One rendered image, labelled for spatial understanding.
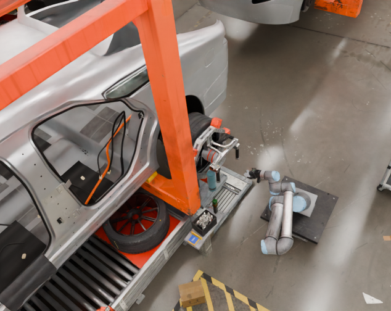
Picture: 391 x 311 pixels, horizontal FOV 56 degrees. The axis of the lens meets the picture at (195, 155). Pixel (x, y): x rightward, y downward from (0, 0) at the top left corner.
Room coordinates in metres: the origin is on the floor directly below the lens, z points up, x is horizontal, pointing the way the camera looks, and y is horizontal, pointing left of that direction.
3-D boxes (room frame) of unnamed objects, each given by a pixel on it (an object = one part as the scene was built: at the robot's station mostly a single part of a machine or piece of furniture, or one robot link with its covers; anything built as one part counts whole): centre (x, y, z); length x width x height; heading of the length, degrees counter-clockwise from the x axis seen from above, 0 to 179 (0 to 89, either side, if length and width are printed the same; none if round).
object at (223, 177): (2.57, -0.04, 0.13); 0.50 x 0.36 x 0.10; 138
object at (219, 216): (1.83, 0.01, 0.44); 0.43 x 0.17 x 0.03; 138
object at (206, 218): (1.84, 0.00, 0.51); 0.20 x 0.14 x 0.13; 130
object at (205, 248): (1.81, 0.03, 0.21); 0.10 x 0.10 x 0.42; 48
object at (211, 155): (2.37, -0.18, 0.85); 0.21 x 0.14 x 0.14; 48
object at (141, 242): (2.06, 0.68, 0.39); 0.66 x 0.66 x 0.24
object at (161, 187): (2.25, 0.37, 0.69); 0.52 x 0.17 x 0.35; 48
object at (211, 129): (2.42, -0.12, 0.85); 0.54 x 0.07 x 0.54; 138
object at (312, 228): (2.00, -0.99, 0.15); 0.60 x 0.60 x 0.30; 51
